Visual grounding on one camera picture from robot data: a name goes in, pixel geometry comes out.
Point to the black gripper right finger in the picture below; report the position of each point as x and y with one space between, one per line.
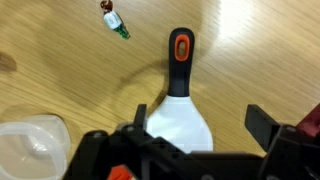
290 153

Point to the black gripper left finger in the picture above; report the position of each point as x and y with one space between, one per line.
100 153

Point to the green white sweet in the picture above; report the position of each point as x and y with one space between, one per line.
115 21

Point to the red plastic lid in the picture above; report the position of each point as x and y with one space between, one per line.
118 173

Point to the coral pink cloth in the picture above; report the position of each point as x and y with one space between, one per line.
311 123

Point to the clear plastic container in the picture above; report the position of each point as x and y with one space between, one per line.
33 146

